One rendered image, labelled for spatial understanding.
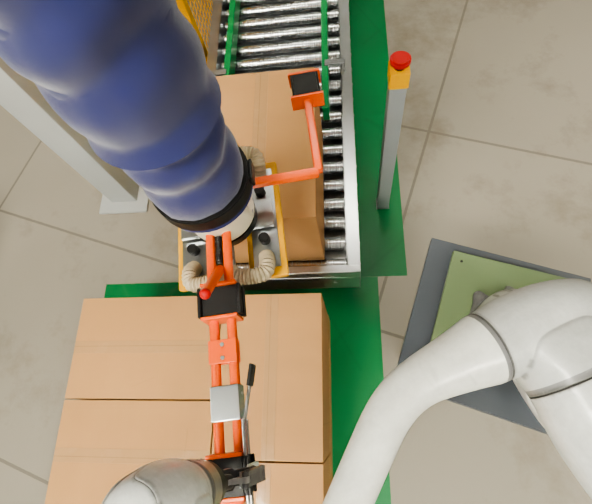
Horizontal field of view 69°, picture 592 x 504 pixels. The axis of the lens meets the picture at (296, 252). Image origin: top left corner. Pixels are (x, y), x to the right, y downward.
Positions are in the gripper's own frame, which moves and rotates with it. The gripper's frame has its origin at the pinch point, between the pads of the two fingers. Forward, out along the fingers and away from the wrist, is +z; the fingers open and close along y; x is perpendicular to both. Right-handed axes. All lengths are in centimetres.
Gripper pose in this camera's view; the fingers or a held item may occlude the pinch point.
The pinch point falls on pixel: (231, 472)
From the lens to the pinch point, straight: 94.7
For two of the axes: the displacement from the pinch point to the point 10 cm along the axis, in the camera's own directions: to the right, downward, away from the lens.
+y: -9.9, 1.4, 0.9
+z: 1.3, 3.5, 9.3
